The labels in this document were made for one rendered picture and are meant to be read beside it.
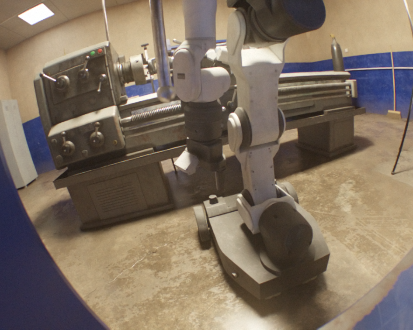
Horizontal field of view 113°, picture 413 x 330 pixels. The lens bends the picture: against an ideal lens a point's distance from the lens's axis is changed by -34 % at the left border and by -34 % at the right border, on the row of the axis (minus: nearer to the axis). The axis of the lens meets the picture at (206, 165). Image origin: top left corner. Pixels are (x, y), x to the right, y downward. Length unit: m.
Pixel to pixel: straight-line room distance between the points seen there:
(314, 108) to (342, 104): 0.45
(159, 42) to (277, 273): 0.71
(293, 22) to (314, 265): 0.75
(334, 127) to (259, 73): 1.70
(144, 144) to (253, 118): 1.03
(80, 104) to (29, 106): 4.18
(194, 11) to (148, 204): 1.41
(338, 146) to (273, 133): 1.69
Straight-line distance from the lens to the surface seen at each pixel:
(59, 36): 5.61
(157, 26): 0.27
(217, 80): 0.46
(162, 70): 0.26
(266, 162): 0.82
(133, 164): 1.41
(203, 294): 0.96
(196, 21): 0.44
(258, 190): 0.84
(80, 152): 1.48
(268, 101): 0.69
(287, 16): 0.44
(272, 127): 0.72
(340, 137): 2.36
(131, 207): 1.64
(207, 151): 0.48
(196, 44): 0.43
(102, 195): 1.63
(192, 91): 0.42
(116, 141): 1.40
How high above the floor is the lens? 0.76
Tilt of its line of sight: 19 degrees down
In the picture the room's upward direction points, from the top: 11 degrees counter-clockwise
